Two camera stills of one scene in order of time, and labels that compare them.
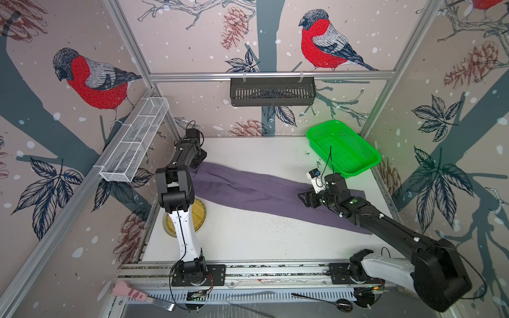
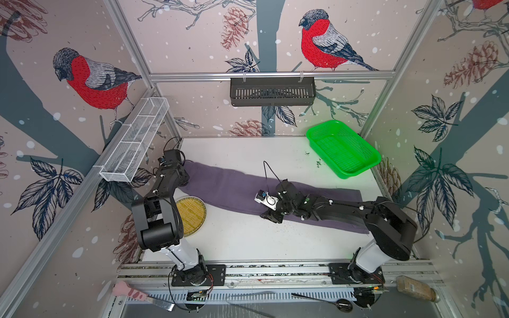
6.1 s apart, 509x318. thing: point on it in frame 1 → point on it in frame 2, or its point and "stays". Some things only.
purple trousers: [264, 193] stays
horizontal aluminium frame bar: [272, 76] stays
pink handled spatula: [122, 288] stays
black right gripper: [309, 195] → [272, 215]
